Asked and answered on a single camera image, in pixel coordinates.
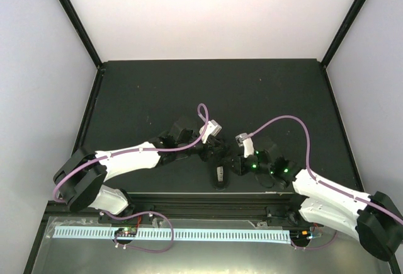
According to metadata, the right frame post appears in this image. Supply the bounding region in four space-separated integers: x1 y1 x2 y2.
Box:
321 0 366 69

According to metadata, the right controller board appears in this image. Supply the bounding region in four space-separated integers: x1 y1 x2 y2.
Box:
290 227 323 241

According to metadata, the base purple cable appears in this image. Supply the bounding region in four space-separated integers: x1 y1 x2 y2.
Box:
100 209 176 253
289 231 339 252

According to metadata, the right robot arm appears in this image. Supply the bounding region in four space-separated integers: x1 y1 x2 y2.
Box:
230 133 402 262

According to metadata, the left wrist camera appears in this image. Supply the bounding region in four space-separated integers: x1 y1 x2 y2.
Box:
199 120 222 144

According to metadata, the frame post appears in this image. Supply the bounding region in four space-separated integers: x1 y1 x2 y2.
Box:
321 0 366 69
58 0 103 69

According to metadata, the black sneaker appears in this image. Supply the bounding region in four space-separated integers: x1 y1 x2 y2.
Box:
207 148 232 190

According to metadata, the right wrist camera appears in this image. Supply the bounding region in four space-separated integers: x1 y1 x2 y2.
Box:
236 133 254 158

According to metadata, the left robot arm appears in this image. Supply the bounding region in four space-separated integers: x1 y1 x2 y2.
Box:
53 117 229 223

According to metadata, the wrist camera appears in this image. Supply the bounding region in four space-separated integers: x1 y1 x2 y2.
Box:
199 120 222 144
236 133 254 158

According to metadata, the left controller board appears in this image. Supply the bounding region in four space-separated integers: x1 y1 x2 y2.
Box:
114 227 138 237

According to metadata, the black aluminium rail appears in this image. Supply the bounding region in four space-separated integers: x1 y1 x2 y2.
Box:
94 191 325 228

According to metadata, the left frame post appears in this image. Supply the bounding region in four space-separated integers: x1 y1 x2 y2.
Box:
58 0 103 69

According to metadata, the controller board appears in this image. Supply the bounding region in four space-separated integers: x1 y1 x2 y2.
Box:
290 227 323 241
114 227 138 237

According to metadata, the white slotted cable duct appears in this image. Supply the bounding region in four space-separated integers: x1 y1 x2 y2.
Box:
52 226 291 244

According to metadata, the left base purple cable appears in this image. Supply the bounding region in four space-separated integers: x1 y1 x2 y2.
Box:
100 209 176 253

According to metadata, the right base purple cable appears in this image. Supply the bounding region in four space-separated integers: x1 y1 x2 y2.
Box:
289 231 339 252

